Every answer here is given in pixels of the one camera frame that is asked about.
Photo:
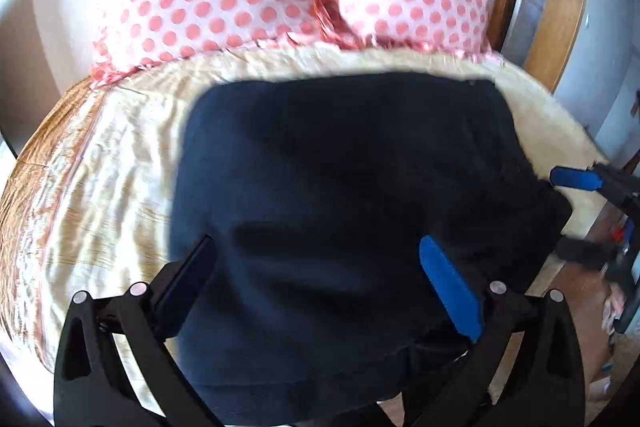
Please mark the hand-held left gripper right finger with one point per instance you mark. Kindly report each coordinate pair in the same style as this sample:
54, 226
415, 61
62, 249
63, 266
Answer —
450, 287

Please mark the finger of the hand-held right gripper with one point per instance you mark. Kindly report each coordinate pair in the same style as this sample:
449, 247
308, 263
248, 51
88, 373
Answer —
585, 253
575, 178

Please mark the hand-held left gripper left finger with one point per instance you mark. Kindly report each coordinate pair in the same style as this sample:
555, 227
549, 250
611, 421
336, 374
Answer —
185, 287

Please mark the black pants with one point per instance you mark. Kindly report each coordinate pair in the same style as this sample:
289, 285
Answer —
325, 182

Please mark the orange patterned bedspread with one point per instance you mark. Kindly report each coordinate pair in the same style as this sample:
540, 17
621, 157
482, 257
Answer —
100, 182

